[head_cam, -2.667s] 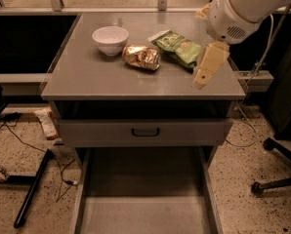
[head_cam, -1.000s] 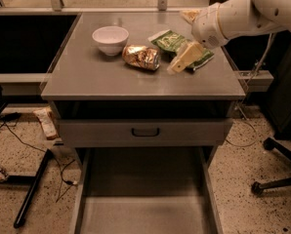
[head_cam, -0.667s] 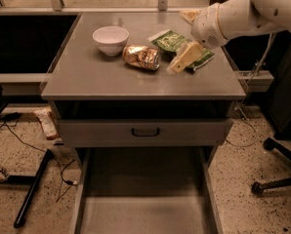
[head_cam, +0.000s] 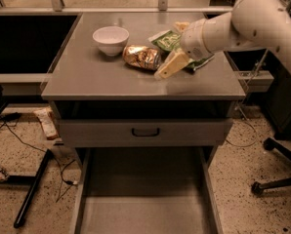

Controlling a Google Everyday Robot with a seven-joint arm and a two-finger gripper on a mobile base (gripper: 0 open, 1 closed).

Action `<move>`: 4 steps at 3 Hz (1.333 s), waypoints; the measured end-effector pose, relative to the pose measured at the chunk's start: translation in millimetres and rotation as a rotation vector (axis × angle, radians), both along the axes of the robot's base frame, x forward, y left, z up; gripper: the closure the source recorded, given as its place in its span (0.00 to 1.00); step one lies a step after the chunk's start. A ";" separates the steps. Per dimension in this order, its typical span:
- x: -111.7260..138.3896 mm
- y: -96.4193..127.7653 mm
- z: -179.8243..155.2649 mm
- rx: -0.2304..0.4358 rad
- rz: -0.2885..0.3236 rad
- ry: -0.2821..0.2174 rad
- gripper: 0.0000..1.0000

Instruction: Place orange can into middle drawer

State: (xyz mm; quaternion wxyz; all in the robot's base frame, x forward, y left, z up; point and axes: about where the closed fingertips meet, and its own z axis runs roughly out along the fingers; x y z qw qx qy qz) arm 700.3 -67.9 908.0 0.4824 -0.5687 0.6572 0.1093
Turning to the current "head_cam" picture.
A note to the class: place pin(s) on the white ceramic bowl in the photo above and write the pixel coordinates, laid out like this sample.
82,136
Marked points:
111,40

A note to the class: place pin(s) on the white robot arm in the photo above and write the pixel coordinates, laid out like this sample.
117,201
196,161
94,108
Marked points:
251,24

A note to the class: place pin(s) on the black metal stand leg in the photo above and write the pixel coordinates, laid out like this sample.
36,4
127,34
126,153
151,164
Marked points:
32,182

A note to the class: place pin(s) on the green chip bag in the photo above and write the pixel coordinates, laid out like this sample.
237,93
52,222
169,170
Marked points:
168,41

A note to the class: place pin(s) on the snack package on floor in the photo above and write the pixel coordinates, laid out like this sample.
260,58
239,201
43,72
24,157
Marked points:
47,124

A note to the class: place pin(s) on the closed top drawer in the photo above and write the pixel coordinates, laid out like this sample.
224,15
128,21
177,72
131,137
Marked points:
117,133

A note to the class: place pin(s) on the black drawer handle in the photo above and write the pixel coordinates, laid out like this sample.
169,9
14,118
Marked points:
145,132

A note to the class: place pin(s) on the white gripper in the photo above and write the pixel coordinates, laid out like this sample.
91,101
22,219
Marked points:
193,40

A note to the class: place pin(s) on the open middle drawer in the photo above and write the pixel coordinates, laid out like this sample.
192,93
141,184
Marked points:
147,190

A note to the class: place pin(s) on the crushed orange soda can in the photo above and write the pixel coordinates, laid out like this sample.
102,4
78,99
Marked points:
142,57

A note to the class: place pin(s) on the grey drawer cabinet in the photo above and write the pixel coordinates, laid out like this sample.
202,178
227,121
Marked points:
88,85

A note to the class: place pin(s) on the black office chair base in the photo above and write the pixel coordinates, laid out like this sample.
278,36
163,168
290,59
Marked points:
280,173

